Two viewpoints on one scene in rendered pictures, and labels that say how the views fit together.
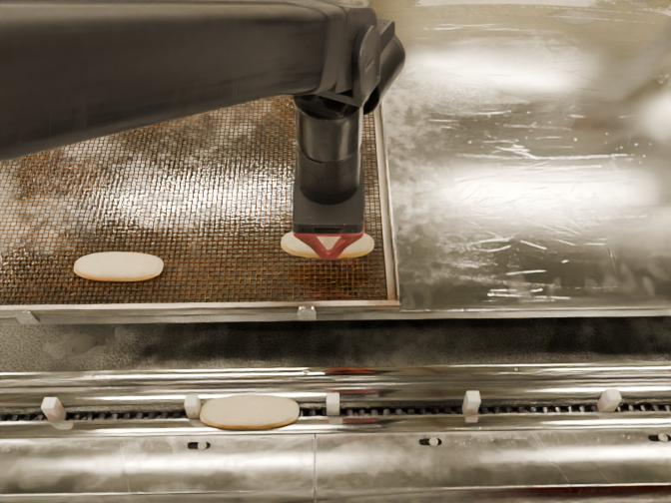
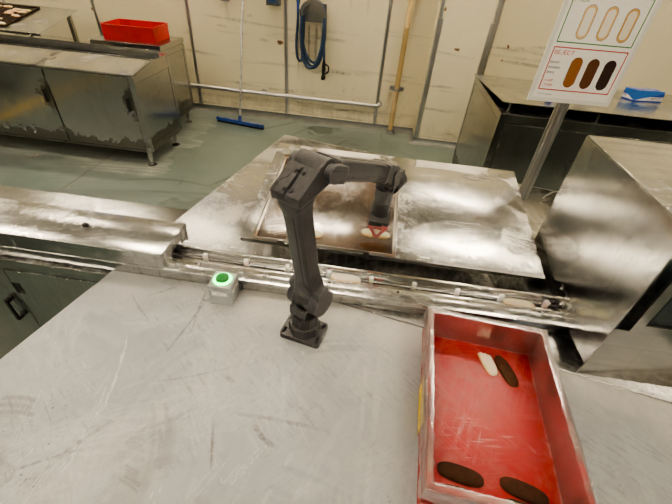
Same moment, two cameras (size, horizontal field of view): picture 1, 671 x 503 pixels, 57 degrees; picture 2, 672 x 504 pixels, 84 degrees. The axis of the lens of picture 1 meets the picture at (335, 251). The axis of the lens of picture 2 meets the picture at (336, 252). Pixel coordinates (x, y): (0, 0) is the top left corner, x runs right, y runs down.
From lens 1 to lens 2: 65 cm
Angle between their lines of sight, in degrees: 8
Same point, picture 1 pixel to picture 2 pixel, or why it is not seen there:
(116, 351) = not seen: hidden behind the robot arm
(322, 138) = (381, 197)
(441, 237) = (412, 239)
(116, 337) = not seen: hidden behind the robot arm
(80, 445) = not seen: hidden behind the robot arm
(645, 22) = (497, 182)
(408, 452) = (392, 293)
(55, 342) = (283, 254)
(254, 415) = (347, 278)
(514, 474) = (423, 303)
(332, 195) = (381, 214)
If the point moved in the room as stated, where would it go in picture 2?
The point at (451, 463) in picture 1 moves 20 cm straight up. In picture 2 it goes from (405, 298) to (418, 247)
